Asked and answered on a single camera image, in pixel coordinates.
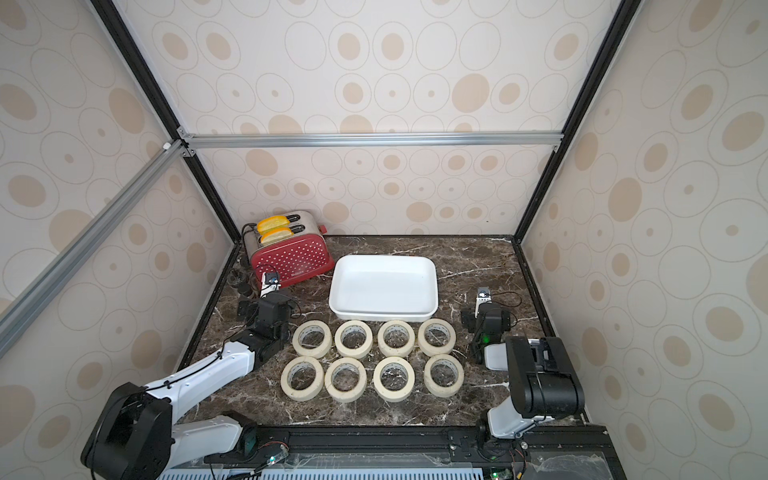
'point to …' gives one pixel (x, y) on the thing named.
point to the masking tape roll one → (302, 378)
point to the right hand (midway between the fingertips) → (486, 307)
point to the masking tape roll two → (393, 378)
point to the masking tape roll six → (396, 339)
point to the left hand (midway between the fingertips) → (266, 293)
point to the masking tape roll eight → (345, 379)
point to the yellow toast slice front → (276, 234)
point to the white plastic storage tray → (387, 288)
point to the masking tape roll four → (431, 350)
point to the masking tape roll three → (312, 353)
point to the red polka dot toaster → (291, 245)
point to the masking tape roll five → (353, 339)
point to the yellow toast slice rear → (272, 223)
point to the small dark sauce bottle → (241, 282)
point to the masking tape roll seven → (443, 375)
